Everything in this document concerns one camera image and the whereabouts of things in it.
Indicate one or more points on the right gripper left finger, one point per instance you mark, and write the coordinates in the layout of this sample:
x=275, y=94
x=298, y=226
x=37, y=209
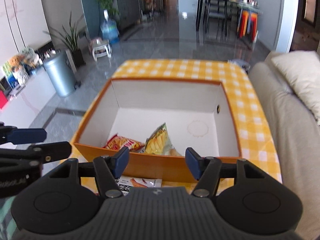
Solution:
x=108, y=169

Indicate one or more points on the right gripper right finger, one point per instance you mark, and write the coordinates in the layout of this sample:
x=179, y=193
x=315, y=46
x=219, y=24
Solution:
x=206, y=171

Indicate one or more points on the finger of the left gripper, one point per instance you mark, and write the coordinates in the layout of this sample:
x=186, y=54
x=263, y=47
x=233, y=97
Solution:
x=47, y=153
x=20, y=136

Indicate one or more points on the red yellow snack bag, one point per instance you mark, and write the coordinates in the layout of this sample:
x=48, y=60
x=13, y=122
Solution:
x=116, y=142

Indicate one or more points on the yellow fries snack bag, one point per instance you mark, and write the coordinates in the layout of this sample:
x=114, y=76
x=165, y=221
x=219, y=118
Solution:
x=159, y=143

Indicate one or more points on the white breadstick snack packet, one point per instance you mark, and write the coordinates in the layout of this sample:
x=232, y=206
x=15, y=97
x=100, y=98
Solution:
x=126, y=183

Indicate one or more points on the white low cabinet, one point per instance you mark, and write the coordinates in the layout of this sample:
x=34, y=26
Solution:
x=25, y=107

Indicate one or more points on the yellow checkered tablecloth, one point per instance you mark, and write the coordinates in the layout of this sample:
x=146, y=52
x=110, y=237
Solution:
x=252, y=127

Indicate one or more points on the orange cardboard box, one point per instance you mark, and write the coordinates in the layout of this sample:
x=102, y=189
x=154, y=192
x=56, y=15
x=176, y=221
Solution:
x=197, y=113

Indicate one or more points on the grey metal trash bin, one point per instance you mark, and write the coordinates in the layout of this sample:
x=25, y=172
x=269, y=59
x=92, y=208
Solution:
x=60, y=73

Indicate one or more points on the beige sofa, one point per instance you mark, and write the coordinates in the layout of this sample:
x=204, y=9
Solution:
x=296, y=137

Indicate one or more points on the green potted plant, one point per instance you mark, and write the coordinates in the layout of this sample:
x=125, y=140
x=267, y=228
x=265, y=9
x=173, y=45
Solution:
x=69, y=36

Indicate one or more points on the small white stool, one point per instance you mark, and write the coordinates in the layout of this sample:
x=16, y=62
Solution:
x=100, y=48

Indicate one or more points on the white cushion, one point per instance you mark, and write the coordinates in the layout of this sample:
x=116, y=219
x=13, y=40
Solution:
x=301, y=71

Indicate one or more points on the blue water jug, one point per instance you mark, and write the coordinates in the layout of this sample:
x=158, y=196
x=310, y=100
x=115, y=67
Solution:
x=109, y=29

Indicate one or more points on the orange red stacked stools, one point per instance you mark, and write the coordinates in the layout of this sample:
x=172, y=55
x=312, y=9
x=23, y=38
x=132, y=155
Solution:
x=248, y=25

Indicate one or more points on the dark dining table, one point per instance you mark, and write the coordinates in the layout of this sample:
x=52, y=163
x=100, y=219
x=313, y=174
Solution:
x=234, y=8

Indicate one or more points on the black dining chair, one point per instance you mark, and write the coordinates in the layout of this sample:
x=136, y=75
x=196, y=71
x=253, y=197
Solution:
x=216, y=9

